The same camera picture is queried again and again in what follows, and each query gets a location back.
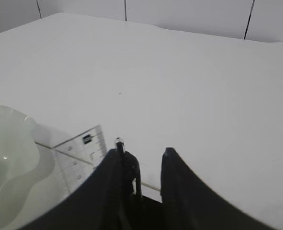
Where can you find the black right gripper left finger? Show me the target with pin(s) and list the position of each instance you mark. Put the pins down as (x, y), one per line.
(95, 205)

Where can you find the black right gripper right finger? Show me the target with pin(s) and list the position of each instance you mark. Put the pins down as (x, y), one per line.
(189, 204)

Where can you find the black pen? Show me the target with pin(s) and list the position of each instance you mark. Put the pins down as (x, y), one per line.
(130, 170)

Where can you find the clear plastic ruler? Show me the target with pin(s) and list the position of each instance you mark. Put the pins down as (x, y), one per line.
(78, 157)

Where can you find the black square pen holder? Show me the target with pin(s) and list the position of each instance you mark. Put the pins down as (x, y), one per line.
(144, 213)

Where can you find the green glass wavy plate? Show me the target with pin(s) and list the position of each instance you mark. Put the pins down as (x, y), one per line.
(22, 163)

